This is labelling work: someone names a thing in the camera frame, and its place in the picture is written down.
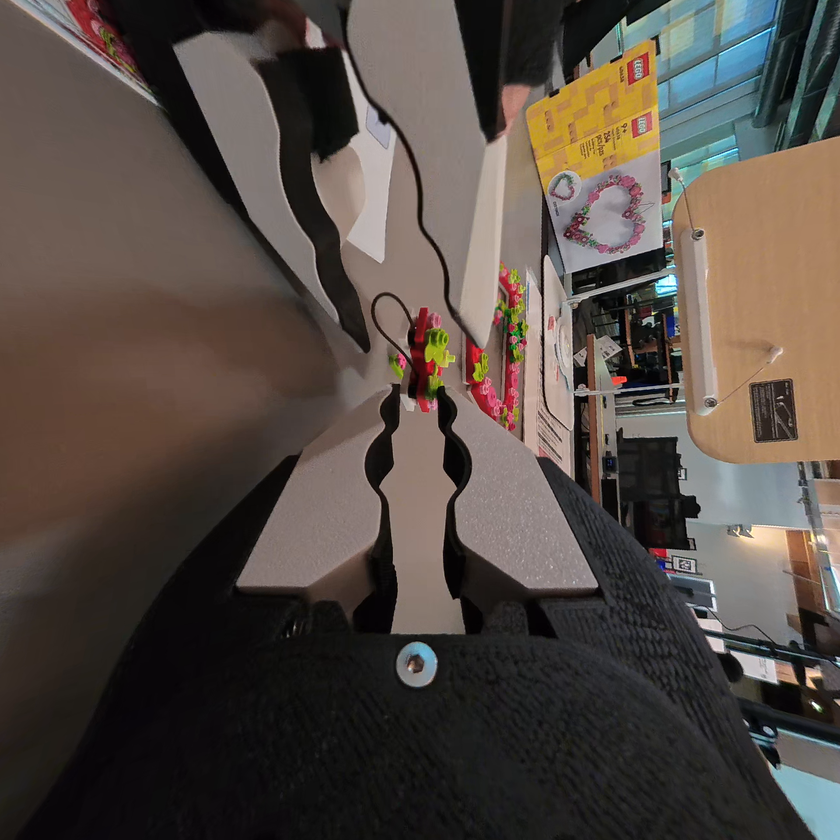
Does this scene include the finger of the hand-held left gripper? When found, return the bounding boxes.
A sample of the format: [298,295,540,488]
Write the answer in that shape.
[346,0,511,350]
[172,25,373,355]

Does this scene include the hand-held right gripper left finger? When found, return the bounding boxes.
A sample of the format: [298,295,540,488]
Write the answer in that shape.
[235,384,403,634]

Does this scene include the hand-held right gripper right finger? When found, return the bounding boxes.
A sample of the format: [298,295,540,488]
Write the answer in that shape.
[436,384,599,634]

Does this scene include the red lego segment with string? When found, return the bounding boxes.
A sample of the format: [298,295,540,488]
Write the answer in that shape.
[371,292,457,416]

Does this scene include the yellow lego box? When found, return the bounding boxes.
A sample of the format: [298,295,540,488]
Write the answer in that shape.
[525,38,664,275]

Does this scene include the lego instruction booklet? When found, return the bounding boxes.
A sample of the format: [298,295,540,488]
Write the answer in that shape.
[10,0,398,265]

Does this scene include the person's left hand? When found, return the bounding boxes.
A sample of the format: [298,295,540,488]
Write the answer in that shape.
[500,82,528,137]

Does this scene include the printed paper sheet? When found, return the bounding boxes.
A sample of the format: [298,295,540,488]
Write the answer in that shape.
[521,266,573,476]

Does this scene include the white paper bag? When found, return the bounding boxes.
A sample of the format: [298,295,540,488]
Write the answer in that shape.
[541,255,578,395]

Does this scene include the white metal bar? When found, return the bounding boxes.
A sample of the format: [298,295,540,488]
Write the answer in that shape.
[678,226,719,416]

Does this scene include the wooden table with white leg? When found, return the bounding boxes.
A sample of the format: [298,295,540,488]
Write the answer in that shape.
[671,134,840,466]

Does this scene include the wooden shelf frame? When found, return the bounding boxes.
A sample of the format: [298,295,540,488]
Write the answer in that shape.
[586,333,621,503]

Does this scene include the large red lego flower frame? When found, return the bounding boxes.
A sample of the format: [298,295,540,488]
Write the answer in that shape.
[462,262,529,432]

